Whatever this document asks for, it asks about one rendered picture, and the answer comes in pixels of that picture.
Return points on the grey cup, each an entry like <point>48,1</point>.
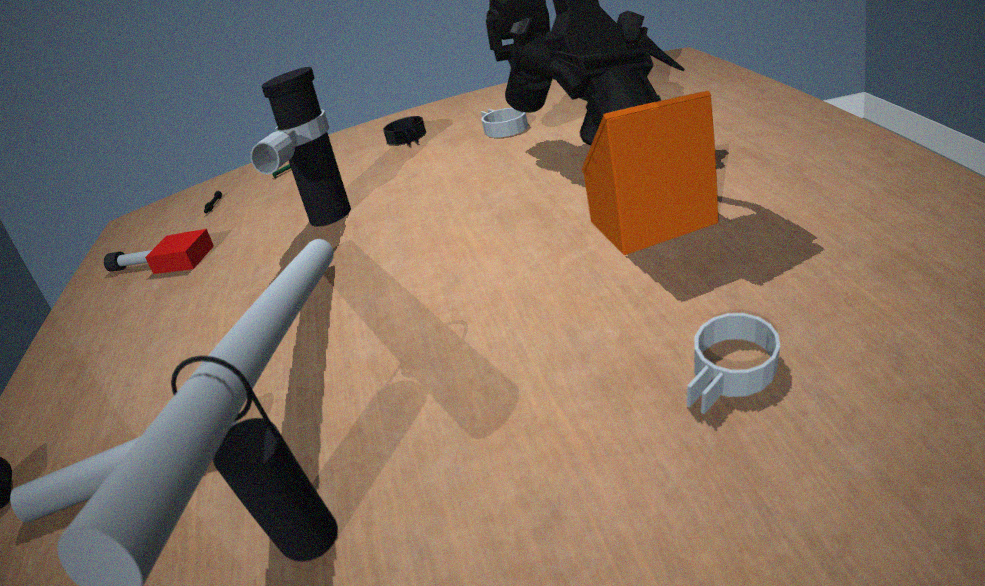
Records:
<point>277,148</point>

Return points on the grey metal ring clamp with two tabs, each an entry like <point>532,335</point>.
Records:
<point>504,122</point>
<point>712,381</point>

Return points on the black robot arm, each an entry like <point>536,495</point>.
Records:
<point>585,52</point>

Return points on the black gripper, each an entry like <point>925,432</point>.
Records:
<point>630,24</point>

